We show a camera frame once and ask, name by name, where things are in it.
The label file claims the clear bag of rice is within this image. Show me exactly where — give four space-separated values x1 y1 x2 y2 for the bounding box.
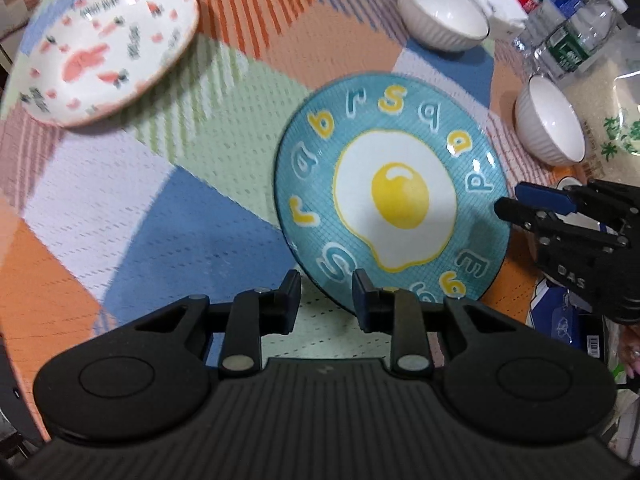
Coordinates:
562 25 640 181

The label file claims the water bottle blue label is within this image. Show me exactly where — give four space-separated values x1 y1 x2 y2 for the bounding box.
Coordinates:
515 0 608 56

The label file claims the water bottle green label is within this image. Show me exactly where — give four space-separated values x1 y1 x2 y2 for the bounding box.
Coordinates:
535 0 629 79

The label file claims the blue white cartoon packet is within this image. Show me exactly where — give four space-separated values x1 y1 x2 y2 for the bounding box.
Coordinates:
530 175 612 357

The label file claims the white tissue pack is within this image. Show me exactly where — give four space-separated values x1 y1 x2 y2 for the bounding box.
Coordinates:
442 0 528 41

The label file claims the person's right hand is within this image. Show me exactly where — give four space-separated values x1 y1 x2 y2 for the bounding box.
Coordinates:
622 325 640 381

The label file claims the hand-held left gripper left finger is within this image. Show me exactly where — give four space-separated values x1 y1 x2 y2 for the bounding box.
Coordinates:
115 270 302 377

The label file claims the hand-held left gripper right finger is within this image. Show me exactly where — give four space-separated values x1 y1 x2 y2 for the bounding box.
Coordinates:
352 270 538 377

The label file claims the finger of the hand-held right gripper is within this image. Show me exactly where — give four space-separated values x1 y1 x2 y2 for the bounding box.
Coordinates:
494 197 628 252
514 181 601 216

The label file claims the blue fried egg plate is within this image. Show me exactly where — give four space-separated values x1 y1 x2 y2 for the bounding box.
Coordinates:
274 72 512 318

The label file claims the white bowl dark rim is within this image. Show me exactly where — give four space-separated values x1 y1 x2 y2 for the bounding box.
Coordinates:
515 75 587 167
397 0 491 53

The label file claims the white plate pink bear print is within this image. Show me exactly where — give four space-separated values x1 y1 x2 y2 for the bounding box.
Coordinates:
10 0 201 128

